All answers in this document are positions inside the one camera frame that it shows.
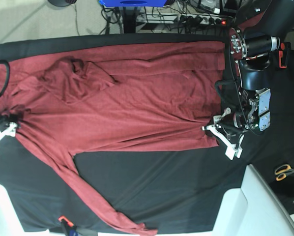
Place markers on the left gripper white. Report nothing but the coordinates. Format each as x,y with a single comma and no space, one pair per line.
230,136

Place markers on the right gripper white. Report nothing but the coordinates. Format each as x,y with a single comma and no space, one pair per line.
13,117

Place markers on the red long-sleeve T-shirt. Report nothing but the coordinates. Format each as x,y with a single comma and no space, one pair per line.
143,97

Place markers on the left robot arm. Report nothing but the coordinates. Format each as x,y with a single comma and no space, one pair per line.
247,95

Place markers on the black table cloth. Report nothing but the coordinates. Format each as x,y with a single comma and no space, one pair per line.
171,191

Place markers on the orange black clamp right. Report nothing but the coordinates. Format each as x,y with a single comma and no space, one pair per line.
283,54

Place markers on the orange black clamp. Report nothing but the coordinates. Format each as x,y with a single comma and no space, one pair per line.
283,54
69,229

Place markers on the white power strip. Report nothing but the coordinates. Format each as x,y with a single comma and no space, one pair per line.
170,18

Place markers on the orange black clamp bottom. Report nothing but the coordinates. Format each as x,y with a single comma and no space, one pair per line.
69,229

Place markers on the blue box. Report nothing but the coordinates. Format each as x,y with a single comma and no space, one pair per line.
132,3

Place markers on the yellow-handled scissors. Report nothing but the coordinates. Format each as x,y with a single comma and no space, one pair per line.
283,171

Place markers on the black table stand post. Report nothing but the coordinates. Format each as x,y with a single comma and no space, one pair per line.
129,16

